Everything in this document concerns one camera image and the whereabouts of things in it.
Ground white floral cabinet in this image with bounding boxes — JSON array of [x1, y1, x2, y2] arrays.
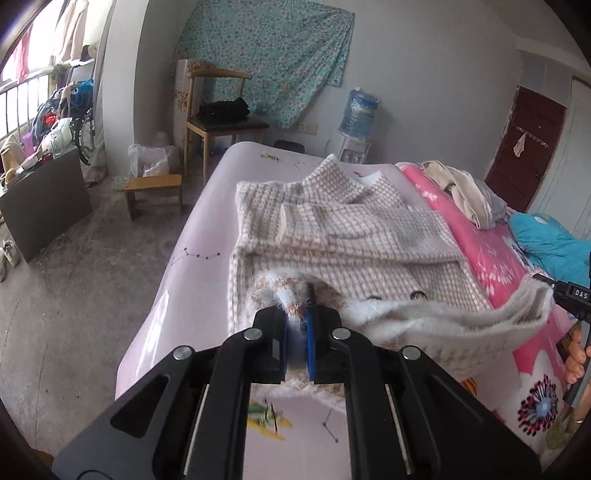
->
[[172, 59, 213, 147]]

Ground hot pink floral blanket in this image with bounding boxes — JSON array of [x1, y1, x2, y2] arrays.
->
[[398, 162, 577, 466]]

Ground blue garment on bed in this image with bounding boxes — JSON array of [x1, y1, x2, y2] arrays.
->
[[508, 213, 590, 287]]

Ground black garment on chair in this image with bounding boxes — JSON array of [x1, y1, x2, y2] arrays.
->
[[197, 97, 250, 124]]

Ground beige white houndstooth fuzzy coat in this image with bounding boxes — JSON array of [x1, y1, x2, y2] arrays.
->
[[228, 157, 553, 409]]

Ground person's right hand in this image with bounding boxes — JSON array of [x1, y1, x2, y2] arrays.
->
[[565, 327, 590, 385]]

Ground wheelchair with clothes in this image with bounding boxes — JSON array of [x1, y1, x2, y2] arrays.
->
[[32, 79, 96, 166]]

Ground dark red door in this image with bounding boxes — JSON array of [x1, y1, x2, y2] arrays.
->
[[485, 87, 566, 212]]

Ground pink patterned bed sheet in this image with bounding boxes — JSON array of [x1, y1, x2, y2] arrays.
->
[[114, 140, 546, 480]]

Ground pair of beige shoes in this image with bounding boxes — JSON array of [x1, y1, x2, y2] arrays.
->
[[0, 239, 20, 282]]

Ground wooden chair black seat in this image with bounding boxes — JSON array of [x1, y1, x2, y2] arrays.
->
[[183, 66, 270, 184]]

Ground dark grey board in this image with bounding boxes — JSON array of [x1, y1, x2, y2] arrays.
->
[[1, 146, 92, 262]]

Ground small wooden stool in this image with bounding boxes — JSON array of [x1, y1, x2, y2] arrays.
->
[[123, 174, 183, 221]]

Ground white plastic bag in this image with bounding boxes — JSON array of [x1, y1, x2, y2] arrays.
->
[[128, 144, 170, 178]]

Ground blue water bottle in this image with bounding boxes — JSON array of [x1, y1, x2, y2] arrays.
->
[[339, 87, 380, 140]]

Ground teal floral hanging cloth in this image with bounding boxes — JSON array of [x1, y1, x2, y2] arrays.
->
[[174, 1, 355, 129]]

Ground white water dispenser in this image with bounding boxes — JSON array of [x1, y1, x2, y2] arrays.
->
[[325, 130, 370, 164]]

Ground beige clothes on bed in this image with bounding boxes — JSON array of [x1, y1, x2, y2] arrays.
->
[[422, 161, 507, 230]]

